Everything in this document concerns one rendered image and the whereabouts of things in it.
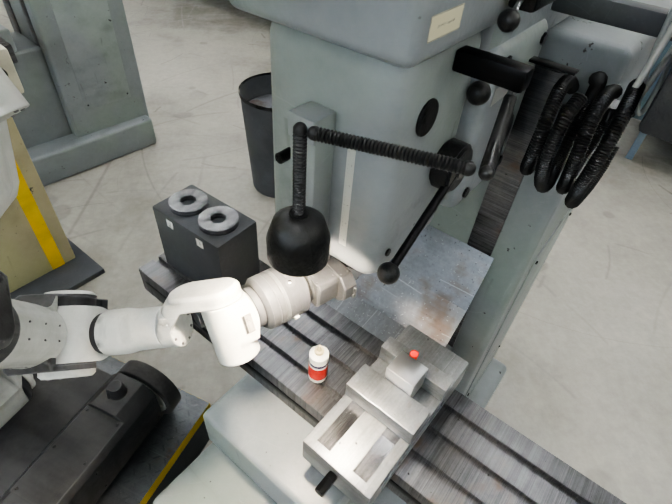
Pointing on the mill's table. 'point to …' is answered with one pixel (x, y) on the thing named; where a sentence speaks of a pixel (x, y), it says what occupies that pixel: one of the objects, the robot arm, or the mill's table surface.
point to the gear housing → (383, 23)
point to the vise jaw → (387, 403)
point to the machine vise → (452, 366)
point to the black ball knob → (478, 93)
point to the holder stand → (207, 237)
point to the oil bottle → (318, 363)
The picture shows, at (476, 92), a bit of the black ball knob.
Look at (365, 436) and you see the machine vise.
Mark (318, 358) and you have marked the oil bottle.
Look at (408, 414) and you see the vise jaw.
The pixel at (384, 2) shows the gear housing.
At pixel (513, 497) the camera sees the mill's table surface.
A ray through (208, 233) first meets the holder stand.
